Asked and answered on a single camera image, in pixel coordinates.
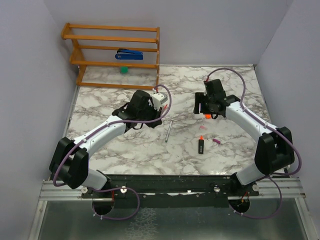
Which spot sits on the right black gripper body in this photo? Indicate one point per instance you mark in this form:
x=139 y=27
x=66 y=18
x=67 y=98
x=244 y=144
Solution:
x=209 y=108

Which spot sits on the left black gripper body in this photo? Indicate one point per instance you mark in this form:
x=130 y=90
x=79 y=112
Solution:
x=148 y=113

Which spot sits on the white green-tipped pen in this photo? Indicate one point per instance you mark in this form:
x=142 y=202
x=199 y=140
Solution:
x=168 y=131

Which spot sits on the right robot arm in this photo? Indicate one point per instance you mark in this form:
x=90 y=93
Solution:
x=273 y=149

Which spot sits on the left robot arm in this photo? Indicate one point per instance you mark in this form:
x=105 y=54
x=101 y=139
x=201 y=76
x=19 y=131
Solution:
x=70 y=161

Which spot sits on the purple pen cap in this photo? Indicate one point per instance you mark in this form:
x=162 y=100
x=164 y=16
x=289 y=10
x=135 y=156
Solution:
x=216 y=141

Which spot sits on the black orange highlighter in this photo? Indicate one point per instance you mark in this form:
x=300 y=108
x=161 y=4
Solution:
x=201 y=143

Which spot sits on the green eraser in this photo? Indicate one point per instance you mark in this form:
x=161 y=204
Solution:
x=124 y=70

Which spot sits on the blue stapler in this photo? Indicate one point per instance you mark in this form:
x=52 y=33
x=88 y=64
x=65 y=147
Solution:
x=127 y=54

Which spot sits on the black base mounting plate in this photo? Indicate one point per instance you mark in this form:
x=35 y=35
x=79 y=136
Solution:
x=171 y=191

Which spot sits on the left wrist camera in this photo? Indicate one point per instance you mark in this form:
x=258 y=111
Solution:
x=159 y=100

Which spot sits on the aluminium frame rail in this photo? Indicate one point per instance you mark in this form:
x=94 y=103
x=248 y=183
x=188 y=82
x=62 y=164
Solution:
x=288 y=187

